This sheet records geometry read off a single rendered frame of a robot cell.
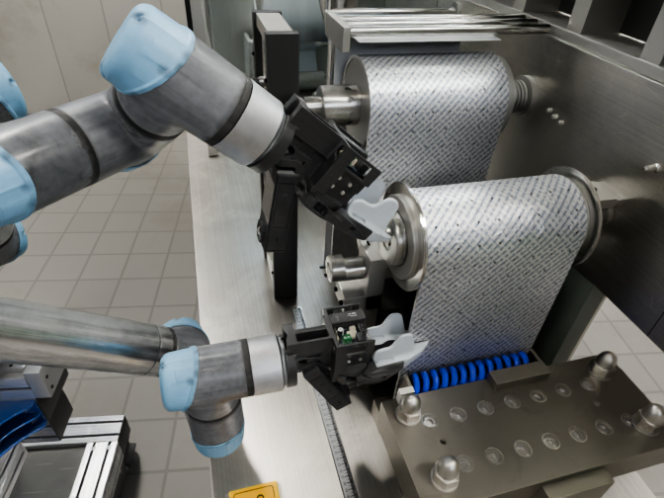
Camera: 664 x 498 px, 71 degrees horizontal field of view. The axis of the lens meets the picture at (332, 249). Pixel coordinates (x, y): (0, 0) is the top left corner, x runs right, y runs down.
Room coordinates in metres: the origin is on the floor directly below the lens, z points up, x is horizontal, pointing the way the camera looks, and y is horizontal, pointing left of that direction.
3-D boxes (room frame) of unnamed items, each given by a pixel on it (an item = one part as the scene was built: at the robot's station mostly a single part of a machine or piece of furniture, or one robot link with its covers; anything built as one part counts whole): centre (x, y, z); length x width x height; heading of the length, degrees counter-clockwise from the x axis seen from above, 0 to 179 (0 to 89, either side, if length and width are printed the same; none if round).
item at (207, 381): (0.36, 0.15, 1.11); 0.11 x 0.08 x 0.09; 108
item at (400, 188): (0.50, -0.09, 1.25); 0.15 x 0.01 x 0.15; 18
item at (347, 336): (0.41, 0.00, 1.12); 0.12 x 0.08 x 0.09; 108
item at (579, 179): (0.58, -0.33, 1.25); 0.15 x 0.01 x 0.15; 18
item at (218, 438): (0.38, 0.16, 1.01); 0.11 x 0.08 x 0.11; 34
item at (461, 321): (0.48, -0.23, 1.12); 0.23 x 0.01 x 0.18; 108
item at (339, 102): (0.74, 0.01, 1.34); 0.06 x 0.06 x 0.06; 18
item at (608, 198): (0.60, -0.38, 1.28); 0.06 x 0.05 x 0.02; 108
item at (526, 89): (0.83, -0.29, 1.34); 0.07 x 0.07 x 0.07; 18
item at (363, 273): (0.53, -0.04, 1.05); 0.06 x 0.05 x 0.31; 108
